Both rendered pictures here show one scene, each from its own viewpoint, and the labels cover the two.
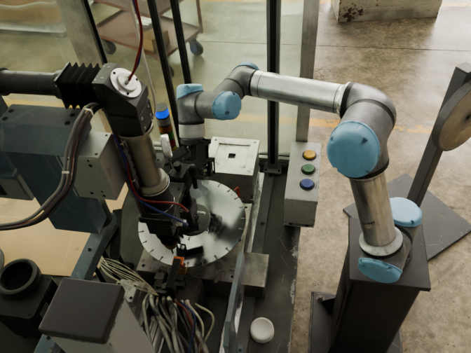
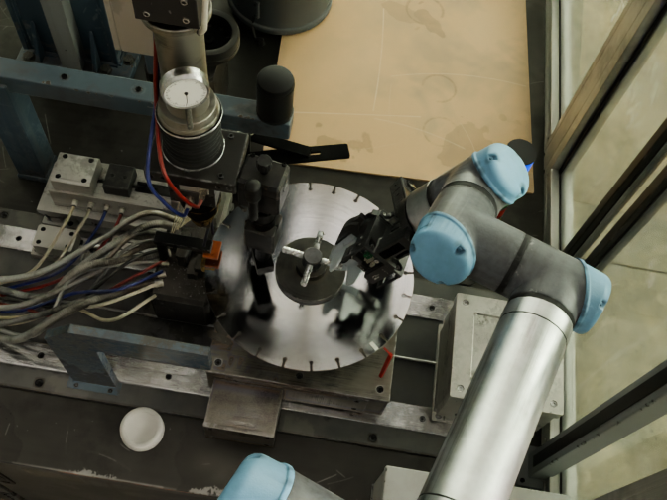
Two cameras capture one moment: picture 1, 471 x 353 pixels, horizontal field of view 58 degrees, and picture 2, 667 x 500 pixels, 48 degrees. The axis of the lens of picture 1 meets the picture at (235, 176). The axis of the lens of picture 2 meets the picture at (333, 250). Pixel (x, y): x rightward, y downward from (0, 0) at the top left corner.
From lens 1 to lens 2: 78 cm
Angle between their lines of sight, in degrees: 43
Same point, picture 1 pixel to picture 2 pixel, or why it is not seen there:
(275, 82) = (508, 348)
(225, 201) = (354, 330)
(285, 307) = (184, 475)
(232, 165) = (477, 353)
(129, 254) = not seen: hidden behind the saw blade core
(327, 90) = (460, 475)
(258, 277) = (223, 415)
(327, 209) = not seen: outside the picture
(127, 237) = not seen: hidden behind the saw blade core
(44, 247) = (322, 79)
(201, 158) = (380, 244)
